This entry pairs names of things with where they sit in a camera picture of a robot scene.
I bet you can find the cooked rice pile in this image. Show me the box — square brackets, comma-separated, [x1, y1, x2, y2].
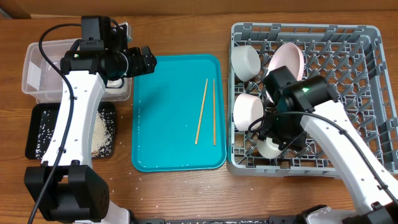
[34, 108, 116, 159]

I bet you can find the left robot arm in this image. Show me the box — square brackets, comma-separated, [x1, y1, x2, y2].
[24, 16, 157, 224]

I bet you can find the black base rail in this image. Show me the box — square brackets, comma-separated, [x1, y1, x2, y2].
[131, 215, 299, 224]

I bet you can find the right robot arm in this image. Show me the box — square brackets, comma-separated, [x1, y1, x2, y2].
[256, 66, 397, 223]

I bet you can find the clear plastic waste bin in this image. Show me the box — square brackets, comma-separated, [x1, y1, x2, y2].
[22, 39, 132, 103]

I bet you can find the small pink plate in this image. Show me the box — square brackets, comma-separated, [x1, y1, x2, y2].
[233, 93, 264, 132]

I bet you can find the grey bowl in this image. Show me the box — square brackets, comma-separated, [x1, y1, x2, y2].
[231, 45, 261, 82]

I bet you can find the small white cup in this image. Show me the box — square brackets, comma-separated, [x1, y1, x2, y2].
[256, 137, 282, 159]

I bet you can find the teal plastic serving tray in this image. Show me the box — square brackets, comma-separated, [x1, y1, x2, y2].
[131, 54, 227, 172]

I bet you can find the large white plate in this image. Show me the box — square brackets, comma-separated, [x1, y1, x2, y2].
[263, 43, 304, 105]

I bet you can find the black plastic tray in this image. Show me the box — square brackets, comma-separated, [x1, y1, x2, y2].
[25, 102, 116, 159]

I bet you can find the grey dishwasher rack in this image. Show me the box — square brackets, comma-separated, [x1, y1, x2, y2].
[227, 22, 397, 177]

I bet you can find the white napkin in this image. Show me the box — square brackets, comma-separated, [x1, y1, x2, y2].
[106, 79, 124, 88]

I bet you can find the wooden chopstick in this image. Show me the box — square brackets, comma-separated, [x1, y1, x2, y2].
[195, 79, 208, 145]
[212, 79, 216, 146]

